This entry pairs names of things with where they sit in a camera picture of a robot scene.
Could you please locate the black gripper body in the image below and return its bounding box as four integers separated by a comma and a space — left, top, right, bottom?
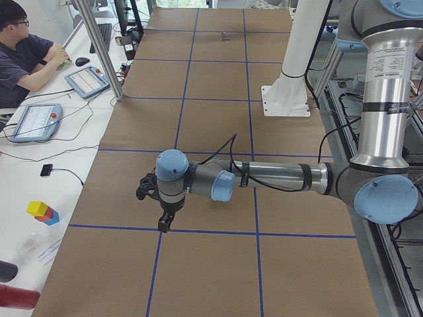
160, 199, 184, 216

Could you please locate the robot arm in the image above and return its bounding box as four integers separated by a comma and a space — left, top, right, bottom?
152, 1, 422, 232

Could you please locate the blue block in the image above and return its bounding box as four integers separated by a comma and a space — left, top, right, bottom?
43, 211, 59, 226

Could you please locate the red block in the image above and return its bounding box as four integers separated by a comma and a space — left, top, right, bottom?
34, 207, 54, 223

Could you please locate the yellow block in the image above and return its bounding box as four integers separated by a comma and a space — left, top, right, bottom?
26, 201, 48, 217

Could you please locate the small black box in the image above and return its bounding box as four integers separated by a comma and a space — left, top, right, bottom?
40, 164, 53, 177

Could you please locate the clear plastic bottle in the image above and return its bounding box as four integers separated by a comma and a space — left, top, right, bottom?
17, 232, 44, 264

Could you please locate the far blue teach pendant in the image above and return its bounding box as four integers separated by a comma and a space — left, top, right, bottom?
64, 66, 110, 99

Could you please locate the blue teach pendant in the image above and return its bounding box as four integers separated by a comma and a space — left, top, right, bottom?
7, 104, 63, 143
64, 66, 110, 99

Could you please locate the near blue teach pendant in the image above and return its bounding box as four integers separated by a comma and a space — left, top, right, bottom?
7, 104, 63, 143

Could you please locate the black cylinder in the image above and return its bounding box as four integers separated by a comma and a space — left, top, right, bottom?
0, 260, 19, 283

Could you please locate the red cylinder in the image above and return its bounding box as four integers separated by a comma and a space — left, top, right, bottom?
1, 285, 40, 310

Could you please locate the black computer mouse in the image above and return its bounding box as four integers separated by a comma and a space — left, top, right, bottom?
75, 57, 90, 67

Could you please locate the black keyboard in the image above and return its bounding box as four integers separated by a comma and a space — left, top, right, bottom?
97, 23, 112, 51

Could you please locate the seated man in dark shirt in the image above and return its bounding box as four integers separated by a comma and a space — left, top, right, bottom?
1, 1, 70, 109

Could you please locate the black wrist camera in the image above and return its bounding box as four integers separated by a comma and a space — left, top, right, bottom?
135, 173, 159, 201

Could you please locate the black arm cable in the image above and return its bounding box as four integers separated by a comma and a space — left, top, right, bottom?
200, 133, 308, 193

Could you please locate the white camera mast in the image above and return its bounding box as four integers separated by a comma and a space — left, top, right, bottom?
261, 0, 331, 118

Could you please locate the aluminium frame post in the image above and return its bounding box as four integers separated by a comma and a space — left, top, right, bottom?
75, 0, 124, 102

